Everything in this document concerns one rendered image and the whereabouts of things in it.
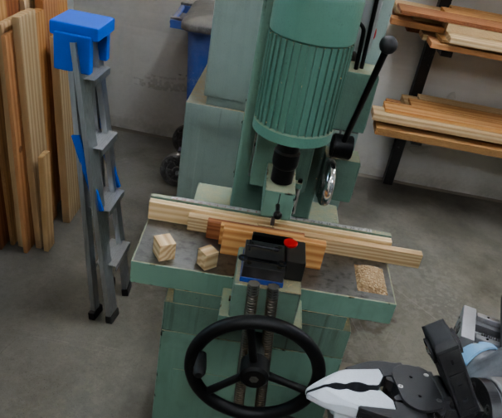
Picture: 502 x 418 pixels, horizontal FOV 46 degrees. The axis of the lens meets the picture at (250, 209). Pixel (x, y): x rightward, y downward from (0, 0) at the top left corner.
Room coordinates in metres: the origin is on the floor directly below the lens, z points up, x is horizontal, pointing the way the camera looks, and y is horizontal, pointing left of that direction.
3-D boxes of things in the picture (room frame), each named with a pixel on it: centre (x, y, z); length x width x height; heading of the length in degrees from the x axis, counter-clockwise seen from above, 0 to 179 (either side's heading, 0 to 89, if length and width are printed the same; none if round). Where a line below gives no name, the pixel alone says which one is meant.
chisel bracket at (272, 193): (1.23, -0.06, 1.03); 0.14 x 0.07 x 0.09; 2
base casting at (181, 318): (1.34, -0.05, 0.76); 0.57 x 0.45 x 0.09; 2
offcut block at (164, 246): (1.08, 0.17, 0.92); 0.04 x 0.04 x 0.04; 33
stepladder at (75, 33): (1.88, 0.58, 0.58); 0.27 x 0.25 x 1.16; 87
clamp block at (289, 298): (1.02, -0.06, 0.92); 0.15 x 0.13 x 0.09; 92
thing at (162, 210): (1.23, -0.06, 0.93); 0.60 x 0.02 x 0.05; 92
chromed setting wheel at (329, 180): (1.35, -0.18, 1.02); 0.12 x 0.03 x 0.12; 2
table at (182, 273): (1.11, -0.06, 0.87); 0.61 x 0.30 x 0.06; 92
